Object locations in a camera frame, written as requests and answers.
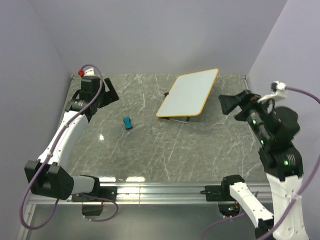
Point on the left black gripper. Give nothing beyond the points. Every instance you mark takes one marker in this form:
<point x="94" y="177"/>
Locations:
<point x="110" y="96"/>

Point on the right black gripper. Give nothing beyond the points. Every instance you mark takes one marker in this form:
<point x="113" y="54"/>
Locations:
<point x="246" y="97"/>

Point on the blue whiteboard eraser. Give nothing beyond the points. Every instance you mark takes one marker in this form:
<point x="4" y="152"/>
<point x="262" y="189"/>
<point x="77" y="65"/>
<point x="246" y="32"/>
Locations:
<point x="127" y="123"/>

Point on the yellow framed whiteboard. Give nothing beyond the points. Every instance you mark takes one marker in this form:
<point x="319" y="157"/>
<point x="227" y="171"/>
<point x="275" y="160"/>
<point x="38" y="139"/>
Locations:
<point x="188" y="95"/>

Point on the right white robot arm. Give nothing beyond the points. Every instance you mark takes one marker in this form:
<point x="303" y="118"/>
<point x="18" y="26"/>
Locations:
<point x="274" y="127"/>

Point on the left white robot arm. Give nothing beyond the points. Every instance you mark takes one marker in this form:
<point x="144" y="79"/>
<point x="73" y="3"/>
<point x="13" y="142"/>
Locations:
<point x="48" y="174"/>

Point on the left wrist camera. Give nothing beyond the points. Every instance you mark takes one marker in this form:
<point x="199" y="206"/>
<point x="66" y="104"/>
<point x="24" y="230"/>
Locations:
<point x="90" y="81"/>

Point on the wire whiteboard stand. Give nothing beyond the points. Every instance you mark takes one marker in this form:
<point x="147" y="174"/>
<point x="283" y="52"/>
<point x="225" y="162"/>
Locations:
<point x="185" y="121"/>

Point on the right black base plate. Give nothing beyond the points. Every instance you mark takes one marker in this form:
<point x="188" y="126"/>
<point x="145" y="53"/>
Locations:
<point x="216" y="193"/>

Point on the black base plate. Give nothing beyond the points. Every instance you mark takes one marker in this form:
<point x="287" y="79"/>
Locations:
<point x="103" y="193"/>
<point x="216" y="193"/>

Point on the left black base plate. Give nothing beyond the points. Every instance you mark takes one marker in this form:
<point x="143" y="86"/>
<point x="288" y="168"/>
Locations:
<point x="103" y="193"/>

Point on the aluminium mounting rail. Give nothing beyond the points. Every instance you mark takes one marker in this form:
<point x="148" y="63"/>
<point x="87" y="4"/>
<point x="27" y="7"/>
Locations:
<point x="170" y="193"/>

